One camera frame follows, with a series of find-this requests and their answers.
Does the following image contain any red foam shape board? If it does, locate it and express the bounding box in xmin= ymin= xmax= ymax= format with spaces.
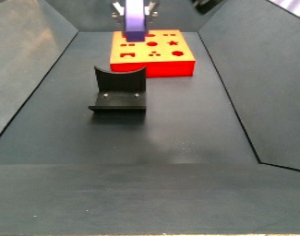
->
xmin=110 ymin=29 xmax=196 ymax=77

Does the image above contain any purple rectangular block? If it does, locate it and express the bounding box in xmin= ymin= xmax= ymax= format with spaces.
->
xmin=125 ymin=0 xmax=148 ymax=42

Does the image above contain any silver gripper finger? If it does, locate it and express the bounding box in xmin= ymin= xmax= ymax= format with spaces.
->
xmin=111 ymin=0 xmax=125 ymax=23
xmin=145 ymin=0 xmax=160 ymax=23

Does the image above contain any black curved fixture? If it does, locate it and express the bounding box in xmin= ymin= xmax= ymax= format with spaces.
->
xmin=89 ymin=66 xmax=146 ymax=112

